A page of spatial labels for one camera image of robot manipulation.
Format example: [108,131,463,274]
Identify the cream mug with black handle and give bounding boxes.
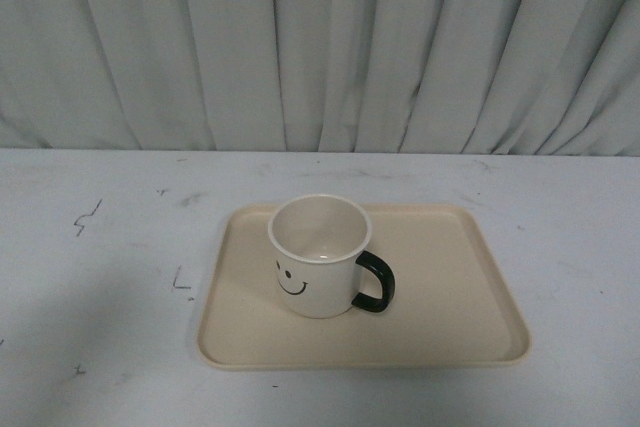
[267,194,396,319]

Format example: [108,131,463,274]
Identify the grey-white pleated curtain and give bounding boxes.
[1,0,639,156]

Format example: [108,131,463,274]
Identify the beige rectangular plastic tray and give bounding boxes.
[197,204,531,371]

